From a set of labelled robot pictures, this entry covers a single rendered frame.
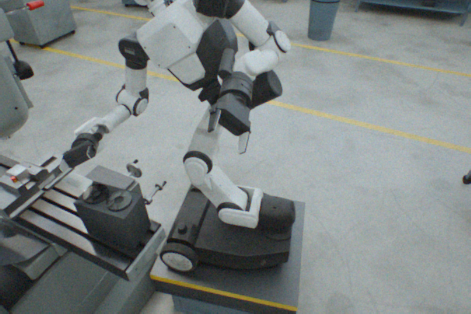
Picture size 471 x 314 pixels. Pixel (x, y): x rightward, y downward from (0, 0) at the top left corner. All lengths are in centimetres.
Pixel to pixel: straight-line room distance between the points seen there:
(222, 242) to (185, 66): 94
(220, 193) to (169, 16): 89
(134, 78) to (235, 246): 95
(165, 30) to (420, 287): 217
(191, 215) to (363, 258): 127
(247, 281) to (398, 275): 112
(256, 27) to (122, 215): 78
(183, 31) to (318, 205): 194
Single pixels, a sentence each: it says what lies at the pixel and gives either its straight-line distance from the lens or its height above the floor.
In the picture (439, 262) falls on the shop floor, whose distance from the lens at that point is 270.
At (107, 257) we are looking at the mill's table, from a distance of 134.
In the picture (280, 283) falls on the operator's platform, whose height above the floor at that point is 40.
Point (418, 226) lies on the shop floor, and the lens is 283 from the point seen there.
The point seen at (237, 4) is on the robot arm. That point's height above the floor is 171.
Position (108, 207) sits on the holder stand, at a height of 113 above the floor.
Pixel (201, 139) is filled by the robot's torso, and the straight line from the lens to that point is 139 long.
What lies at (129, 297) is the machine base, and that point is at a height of 19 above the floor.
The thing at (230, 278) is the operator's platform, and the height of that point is 40.
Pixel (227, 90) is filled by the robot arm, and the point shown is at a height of 159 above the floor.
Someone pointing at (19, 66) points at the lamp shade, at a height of 148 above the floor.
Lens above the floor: 201
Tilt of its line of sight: 39 degrees down
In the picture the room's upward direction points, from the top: straight up
